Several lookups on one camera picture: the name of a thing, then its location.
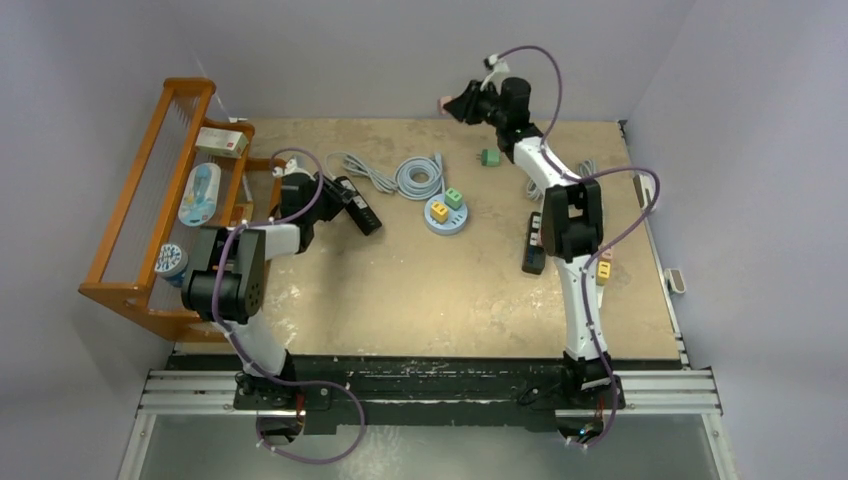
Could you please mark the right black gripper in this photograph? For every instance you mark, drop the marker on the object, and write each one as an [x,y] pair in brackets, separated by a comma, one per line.
[464,106]

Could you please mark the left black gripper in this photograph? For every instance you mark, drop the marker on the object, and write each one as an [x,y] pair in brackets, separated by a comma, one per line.
[337,199]

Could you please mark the green usb charger plug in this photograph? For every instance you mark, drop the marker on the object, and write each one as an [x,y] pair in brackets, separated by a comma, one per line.
[490,158]

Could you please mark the yellow usb charger plug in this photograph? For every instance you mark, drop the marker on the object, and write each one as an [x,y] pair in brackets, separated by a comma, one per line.
[439,212]

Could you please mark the round blue power socket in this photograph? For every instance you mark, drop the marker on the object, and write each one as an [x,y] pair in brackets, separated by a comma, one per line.
[457,221]

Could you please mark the pink usb charger plug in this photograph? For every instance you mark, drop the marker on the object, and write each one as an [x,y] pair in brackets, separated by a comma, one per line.
[443,102]

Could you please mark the black power strip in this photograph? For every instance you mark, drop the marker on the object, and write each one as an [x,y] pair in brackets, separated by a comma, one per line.
[534,257]
[359,210]

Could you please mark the green charger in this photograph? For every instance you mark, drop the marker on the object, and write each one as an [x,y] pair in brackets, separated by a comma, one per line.
[453,199]

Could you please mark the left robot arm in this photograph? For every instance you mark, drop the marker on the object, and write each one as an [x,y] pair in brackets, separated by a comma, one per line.
[225,278]

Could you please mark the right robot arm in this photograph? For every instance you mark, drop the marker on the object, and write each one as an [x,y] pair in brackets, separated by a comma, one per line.
[571,221]

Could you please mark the orange snack packet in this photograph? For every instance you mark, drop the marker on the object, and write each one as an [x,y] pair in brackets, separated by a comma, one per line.
[241,213]

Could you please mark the white red box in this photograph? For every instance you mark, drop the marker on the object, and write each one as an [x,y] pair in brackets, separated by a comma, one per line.
[221,142]

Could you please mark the blue blister pack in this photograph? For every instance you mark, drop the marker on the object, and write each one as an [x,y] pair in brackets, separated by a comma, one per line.
[199,201]

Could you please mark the orange wooden rack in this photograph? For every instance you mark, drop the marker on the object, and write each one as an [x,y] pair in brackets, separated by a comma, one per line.
[121,277]

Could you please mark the blue white cup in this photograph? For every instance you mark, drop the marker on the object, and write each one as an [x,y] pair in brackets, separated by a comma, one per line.
[171,264]

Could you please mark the yellow charger on white strip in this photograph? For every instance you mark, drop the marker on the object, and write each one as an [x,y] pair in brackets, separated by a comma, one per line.
[603,272]

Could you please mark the white power strip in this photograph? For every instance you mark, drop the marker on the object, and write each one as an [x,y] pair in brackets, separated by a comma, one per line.
[599,291]

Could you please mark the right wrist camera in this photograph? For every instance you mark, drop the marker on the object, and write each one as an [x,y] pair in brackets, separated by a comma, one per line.
[495,66]

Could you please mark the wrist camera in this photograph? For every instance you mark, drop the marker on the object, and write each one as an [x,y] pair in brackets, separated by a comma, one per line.
[495,66]
[280,168]

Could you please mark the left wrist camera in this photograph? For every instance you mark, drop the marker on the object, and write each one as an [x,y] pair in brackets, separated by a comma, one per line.
[280,168]

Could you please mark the white wall bracket upper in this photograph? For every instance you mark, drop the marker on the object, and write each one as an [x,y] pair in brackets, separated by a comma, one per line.
[646,191]

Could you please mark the white wall bracket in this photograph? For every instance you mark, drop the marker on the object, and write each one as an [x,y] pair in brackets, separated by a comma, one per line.
[674,281]
[646,191]

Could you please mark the black metal base rail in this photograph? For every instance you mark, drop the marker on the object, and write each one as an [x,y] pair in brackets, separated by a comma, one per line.
[419,391]

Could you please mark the white wall bracket lower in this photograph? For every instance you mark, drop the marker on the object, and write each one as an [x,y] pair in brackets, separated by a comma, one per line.
[674,281]

